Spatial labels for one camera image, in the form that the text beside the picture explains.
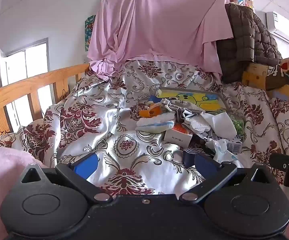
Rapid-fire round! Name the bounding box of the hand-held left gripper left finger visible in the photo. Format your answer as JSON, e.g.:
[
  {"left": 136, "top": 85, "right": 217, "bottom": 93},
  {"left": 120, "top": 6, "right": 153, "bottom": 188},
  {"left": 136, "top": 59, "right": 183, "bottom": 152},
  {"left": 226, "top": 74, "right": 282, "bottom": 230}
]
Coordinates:
[{"left": 19, "top": 152, "right": 113, "bottom": 203}]

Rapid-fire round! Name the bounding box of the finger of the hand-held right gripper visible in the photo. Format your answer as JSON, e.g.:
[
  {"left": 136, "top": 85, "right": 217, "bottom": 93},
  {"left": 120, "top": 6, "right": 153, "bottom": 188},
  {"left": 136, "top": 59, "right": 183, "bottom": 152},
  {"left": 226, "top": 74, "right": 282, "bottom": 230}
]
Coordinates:
[{"left": 269, "top": 153, "right": 289, "bottom": 172}]

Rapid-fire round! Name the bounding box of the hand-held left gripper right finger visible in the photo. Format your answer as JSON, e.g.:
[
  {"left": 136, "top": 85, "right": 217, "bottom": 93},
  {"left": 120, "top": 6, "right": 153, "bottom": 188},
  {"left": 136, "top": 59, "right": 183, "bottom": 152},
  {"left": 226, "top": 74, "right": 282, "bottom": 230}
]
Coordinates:
[{"left": 180, "top": 152, "right": 272, "bottom": 204}]

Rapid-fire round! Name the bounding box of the striped white towel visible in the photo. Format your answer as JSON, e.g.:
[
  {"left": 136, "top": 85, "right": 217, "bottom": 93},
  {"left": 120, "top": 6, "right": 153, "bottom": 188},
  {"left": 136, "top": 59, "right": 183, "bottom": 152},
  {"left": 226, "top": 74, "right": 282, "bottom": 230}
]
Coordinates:
[{"left": 136, "top": 119, "right": 175, "bottom": 134}]

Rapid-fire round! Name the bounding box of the grey tray with cartoon picture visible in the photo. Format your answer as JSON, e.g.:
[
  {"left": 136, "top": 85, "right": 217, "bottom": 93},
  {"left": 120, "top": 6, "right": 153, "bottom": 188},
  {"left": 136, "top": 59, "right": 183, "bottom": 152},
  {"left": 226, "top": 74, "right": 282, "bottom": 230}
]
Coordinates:
[{"left": 148, "top": 86, "right": 229, "bottom": 113}]

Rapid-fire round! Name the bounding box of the orange plastic cup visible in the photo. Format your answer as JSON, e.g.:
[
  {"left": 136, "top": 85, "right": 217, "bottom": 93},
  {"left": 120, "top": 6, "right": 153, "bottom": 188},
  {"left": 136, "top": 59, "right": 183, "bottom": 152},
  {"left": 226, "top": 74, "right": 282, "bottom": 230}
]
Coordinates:
[{"left": 139, "top": 104, "right": 163, "bottom": 118}]

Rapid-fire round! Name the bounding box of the dark blue striped cloth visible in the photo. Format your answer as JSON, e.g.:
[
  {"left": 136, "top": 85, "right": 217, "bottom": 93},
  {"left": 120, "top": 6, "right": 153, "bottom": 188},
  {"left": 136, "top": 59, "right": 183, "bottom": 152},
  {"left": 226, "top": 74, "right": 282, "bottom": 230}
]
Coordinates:
[{"left": 183, "top": 147, "right": 206, "bottom": 168}]

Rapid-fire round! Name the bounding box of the white plastic wrapper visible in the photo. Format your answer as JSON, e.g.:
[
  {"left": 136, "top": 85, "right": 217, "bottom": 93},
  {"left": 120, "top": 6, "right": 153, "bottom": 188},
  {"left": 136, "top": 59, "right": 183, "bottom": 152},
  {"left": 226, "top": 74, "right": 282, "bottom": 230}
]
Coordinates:
[{"left": 206, "top": 139, "right": 237, "bottom": 163}]

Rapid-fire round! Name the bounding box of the white blue milk carton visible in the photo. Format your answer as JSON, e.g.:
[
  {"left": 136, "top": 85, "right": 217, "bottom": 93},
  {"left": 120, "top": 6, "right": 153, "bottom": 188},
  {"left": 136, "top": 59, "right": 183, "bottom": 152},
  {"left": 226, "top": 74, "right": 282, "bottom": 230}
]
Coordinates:
[{"left": 226, "top": 140, "right": 242, "bottom": 154}]

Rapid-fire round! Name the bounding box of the floral satin blanket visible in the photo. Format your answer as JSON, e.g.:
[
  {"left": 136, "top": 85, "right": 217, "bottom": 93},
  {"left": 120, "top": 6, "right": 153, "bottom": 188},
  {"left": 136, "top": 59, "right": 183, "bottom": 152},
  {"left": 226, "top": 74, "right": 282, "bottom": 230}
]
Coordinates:
[{"left": 0, "top": 60, "right": 289, "bottom": 198}]

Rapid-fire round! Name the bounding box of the white orange box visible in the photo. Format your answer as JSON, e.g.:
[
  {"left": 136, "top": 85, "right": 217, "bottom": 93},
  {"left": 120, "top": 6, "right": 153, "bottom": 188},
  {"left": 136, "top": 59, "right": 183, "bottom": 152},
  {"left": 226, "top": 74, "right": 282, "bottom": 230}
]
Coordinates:
[{"left": 163, "top": 124, "right": 194, "bottom": 149}]

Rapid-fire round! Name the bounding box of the white tissue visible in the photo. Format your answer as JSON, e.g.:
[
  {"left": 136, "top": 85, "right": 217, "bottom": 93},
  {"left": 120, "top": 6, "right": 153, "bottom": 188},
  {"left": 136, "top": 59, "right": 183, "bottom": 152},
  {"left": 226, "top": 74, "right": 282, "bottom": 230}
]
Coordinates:
[{"left": 185, "top": 112, "right": 237, "bottom": 140}]

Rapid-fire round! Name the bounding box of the pile of green paper stars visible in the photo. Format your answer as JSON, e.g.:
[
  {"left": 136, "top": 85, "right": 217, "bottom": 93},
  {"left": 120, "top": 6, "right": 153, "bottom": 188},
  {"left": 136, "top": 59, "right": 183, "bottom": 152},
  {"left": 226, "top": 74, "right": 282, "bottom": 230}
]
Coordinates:
[{"left": 233, "top": 120, "right": 245, "bottom": 134}]

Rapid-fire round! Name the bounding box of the dark brown printed cloth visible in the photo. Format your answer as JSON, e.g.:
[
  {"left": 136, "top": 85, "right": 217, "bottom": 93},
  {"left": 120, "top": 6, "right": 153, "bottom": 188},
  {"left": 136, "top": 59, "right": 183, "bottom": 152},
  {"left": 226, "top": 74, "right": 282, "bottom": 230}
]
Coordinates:
[{"left": 265, "top": 65, "right": 289, "bottom": 91}]

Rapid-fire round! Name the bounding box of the pink fleece blanket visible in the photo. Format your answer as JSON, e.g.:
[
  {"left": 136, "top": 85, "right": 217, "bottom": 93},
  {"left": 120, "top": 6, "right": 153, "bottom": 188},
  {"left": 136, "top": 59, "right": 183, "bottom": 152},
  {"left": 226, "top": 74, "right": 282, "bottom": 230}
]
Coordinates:
[{"left": 0, "top": 145, "right": 50, "bottom": 240}]

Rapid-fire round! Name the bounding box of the brown puffer jacket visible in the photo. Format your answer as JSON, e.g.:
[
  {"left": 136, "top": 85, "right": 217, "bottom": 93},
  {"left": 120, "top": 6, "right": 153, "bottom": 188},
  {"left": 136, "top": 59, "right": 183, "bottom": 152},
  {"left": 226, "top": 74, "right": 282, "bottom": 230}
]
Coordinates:
[{"left": 216, "top": 3, "right": 282, "bottom": 83}]

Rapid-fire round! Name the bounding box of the white air conditioner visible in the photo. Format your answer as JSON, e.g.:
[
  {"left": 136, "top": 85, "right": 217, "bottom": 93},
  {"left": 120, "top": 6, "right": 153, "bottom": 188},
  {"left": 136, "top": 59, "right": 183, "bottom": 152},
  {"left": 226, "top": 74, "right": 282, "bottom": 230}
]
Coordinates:
[{"left": 266, "top": 11, "right": 289, "bottom": 50}]

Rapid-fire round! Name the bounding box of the pink draped sheet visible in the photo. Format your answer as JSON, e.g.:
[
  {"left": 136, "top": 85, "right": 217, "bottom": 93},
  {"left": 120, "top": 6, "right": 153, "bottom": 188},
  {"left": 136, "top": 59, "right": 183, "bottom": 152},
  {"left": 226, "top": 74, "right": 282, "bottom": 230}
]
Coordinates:
[{"left": 87, "top": 0, "right": 234, "bottom": 82}]

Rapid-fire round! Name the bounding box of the light wooden bed frame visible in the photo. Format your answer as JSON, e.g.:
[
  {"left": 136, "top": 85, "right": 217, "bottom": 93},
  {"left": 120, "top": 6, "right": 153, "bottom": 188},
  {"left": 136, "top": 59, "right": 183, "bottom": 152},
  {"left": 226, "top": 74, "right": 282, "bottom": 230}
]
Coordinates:
[{"left": 242, "top": 62, "right": 289, "bottom": 104}]

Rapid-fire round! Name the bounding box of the wooden bed rail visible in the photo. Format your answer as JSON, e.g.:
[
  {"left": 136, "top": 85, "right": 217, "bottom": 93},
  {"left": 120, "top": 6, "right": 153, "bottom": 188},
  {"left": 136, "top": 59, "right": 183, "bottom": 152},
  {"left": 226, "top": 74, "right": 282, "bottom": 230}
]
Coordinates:
[{"left": 0, "top": 64, "right": 90, "bottom": 142}]

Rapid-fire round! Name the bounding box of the green wall poster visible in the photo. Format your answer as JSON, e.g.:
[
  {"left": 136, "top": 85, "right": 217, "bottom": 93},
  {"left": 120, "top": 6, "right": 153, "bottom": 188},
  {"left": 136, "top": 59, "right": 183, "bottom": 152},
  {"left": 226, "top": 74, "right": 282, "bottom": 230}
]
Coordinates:
[{"left": 84, "top": 15, "right": 96, "bottom": 52}]

